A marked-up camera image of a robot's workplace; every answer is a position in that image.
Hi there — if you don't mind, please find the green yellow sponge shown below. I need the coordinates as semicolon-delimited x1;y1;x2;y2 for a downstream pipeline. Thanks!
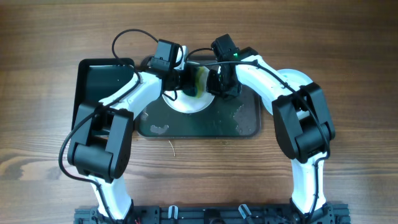
182;67;206;98

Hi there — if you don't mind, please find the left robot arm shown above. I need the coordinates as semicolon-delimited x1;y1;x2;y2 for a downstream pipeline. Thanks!
60;39;188;223

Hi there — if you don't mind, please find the left black cable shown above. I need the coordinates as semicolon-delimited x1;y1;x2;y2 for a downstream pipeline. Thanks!
58;29;187;223

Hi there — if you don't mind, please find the black cable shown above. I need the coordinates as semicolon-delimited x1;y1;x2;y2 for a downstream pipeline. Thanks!
58;29;187;223
185;47;331;223

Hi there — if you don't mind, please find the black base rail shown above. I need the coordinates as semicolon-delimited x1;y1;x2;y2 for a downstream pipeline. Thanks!
73;203;351;224

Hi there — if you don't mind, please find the right black cable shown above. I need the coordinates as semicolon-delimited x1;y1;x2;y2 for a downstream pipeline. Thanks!
185;47;331;223

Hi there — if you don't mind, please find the dark grey serving tray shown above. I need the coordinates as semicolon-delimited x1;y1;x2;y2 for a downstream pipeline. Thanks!
135;55;261;139

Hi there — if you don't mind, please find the white plate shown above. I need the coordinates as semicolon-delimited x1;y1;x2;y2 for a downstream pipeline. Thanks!
262;68;313;115
162;62;215;114

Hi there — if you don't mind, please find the black water basin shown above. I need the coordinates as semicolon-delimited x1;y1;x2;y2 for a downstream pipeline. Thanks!
71;58;133;136

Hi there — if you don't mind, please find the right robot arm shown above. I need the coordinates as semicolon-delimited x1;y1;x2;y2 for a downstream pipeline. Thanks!
206;34;335;223

